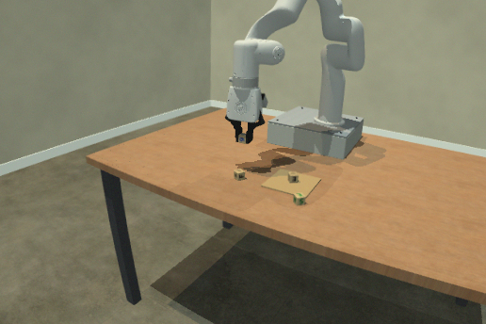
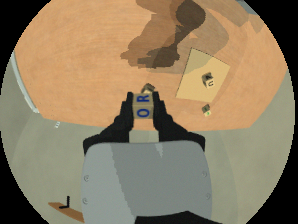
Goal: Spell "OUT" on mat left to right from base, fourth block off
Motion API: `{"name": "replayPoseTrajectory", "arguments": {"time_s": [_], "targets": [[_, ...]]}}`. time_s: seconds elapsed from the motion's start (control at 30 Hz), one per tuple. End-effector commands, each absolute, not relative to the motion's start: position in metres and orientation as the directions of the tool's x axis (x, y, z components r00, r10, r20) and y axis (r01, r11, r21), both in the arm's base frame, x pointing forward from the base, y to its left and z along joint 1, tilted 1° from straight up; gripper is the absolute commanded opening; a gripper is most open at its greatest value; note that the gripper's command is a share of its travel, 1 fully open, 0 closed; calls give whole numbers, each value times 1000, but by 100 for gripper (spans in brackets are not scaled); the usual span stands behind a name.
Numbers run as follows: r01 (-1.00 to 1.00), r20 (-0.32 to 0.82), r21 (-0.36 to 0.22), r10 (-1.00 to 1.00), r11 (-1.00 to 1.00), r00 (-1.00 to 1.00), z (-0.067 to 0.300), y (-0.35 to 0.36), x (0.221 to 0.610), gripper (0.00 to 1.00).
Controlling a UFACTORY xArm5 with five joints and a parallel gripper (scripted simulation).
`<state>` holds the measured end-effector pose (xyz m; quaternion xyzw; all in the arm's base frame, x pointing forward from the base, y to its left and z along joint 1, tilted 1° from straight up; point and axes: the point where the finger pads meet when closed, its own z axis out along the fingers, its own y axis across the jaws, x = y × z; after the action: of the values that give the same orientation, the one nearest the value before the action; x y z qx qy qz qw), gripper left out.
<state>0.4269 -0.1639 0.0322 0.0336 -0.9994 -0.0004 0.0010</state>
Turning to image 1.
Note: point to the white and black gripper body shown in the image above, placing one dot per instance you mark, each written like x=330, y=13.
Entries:
x=241, y=106

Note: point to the beige block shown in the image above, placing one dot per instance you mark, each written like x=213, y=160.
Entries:
x=239, y=174
x=293, y=177
x=299, y=198
x=242, y=138

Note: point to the tan flat mat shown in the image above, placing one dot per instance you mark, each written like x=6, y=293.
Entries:
x=279, y=182

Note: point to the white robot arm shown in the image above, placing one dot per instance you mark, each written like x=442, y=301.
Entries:
x=249, y=53

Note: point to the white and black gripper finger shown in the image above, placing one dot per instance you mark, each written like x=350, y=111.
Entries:
x=253, y=125
x=237, y=127

